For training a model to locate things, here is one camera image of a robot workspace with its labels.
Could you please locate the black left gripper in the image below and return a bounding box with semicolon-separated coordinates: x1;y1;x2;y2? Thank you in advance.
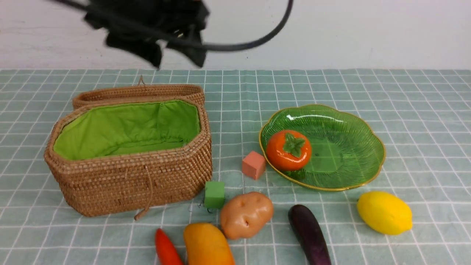
84;0;210;68

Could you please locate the orange persimmon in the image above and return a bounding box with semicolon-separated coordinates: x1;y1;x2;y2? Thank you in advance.
265;130;312;172

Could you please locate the brown potato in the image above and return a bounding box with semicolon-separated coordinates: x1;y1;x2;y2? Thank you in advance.
220;191;274;240

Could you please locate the orange yellow mango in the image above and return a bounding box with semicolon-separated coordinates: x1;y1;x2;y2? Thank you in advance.
183;223;235;265

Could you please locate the red chili pepper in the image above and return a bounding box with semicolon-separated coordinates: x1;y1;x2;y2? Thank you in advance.
155;228;184;265

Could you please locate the purple eggplant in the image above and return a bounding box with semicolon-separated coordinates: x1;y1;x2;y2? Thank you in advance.
288;204;332;265

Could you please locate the yellow lemon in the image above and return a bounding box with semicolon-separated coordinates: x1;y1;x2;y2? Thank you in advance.
357;191;413;235

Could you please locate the woven basket lid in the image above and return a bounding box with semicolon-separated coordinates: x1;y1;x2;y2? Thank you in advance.
72;76;205;109

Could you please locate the woven wicker basket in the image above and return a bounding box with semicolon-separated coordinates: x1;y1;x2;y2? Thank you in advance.
44;97;213;220

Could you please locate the pink foam cube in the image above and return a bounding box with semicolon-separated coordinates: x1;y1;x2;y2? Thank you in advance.
241;151;266;180

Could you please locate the green foam cube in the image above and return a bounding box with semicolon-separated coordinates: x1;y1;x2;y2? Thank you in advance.
203;181;226;209

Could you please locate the green glass plate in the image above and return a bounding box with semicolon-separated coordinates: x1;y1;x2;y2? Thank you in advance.
258;104;386;191

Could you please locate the checkered green tablecloth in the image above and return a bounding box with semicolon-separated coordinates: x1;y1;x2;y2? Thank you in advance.
0;69;471;265

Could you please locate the black cable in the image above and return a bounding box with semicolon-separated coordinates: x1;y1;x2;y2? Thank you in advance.
52;0;294;52

